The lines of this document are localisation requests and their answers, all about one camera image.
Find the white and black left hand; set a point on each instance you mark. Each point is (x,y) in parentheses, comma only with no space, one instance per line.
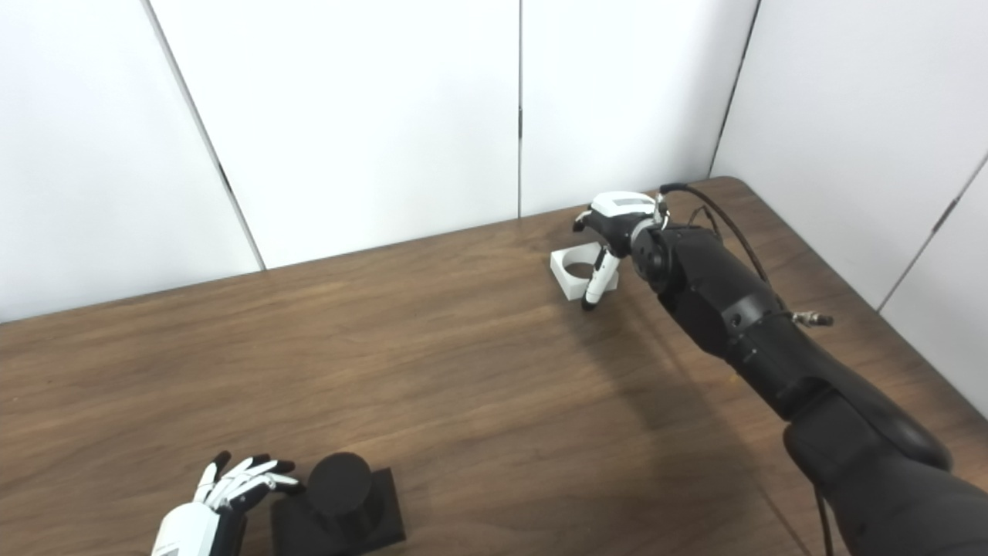
(189,533)

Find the white and black right hand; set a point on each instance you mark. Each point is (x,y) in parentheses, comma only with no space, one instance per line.
(617,212)

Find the white square piece with hole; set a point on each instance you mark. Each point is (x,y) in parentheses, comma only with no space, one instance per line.
(567,284)

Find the black peg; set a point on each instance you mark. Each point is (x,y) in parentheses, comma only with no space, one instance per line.
(340,494)

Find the silver forearm connector plug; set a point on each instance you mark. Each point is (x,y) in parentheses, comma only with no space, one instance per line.
(810,317)

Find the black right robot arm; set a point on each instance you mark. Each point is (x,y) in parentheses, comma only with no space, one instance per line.
(733,324)

